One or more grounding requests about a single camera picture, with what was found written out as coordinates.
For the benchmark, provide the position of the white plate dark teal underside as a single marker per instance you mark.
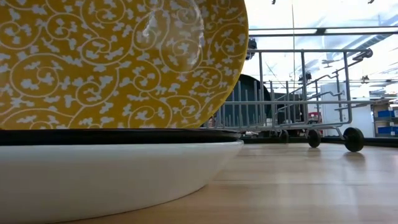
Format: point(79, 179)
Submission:
point(248, 84)

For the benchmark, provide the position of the yellow white-patterned plate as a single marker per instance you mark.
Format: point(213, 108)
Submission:
point(124, 62)

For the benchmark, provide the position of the black plate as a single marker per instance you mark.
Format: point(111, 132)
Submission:
point(93, 137)

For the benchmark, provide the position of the white deep plate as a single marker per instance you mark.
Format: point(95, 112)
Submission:
point(93, 177)

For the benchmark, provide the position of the red box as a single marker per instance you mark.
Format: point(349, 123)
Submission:
point(315, 117)

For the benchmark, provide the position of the white cabinet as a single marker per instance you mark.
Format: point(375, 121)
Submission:
point(360, 121)

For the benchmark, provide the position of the blue storage bin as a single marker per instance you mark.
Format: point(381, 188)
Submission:
point(385, 130)
point(385, 113)

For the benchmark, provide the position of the black hanging camera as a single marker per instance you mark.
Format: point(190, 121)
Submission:
point(251, 46)

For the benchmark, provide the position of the black metal table frame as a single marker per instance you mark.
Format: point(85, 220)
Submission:
point(382, 142)

